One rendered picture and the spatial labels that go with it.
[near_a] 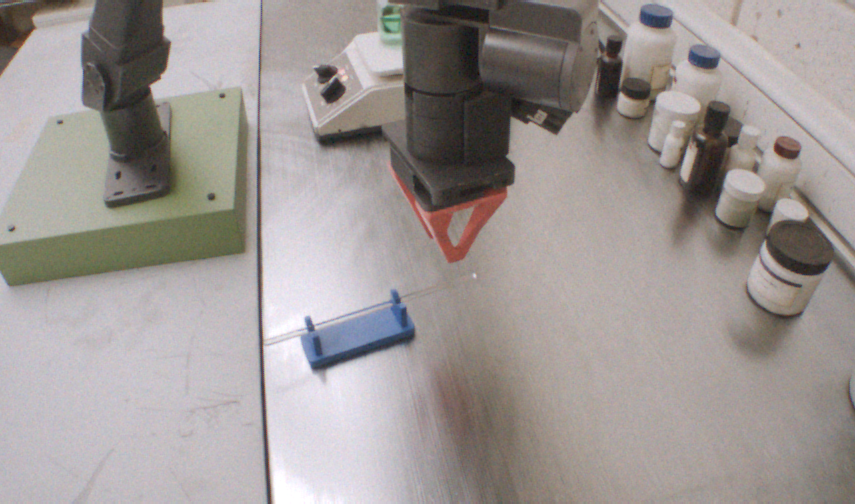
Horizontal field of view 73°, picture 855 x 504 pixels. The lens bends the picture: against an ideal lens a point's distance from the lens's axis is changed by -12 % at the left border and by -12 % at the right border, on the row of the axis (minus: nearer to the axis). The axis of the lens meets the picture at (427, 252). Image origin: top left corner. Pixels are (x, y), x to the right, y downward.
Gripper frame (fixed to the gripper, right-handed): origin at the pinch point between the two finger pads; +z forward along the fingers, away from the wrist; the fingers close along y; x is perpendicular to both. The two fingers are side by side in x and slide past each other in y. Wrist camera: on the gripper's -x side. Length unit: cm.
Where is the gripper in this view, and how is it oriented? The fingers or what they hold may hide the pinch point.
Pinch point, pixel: (446, 240)
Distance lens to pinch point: 53.3
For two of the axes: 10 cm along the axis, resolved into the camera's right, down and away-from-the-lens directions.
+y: -4.1, -5.8, 7.0
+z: 0.3, 7.6, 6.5
